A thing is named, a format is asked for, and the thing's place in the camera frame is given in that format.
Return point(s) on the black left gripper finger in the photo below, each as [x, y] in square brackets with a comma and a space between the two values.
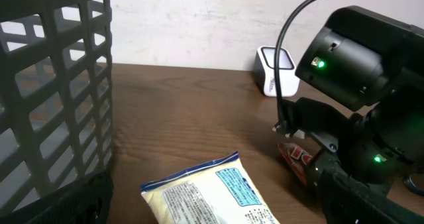
[86, 200]

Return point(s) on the orange candy bar wrapper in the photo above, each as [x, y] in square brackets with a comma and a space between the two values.
[297, 159]

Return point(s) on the white snack bag blue edges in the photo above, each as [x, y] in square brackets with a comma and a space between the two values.
[216, 192]

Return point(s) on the grey plastic basket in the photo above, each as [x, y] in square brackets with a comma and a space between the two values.
[56, 101]

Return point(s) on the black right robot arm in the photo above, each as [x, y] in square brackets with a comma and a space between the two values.
[372, 65]

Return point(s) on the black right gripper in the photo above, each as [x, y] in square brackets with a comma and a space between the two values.
[359, 161]

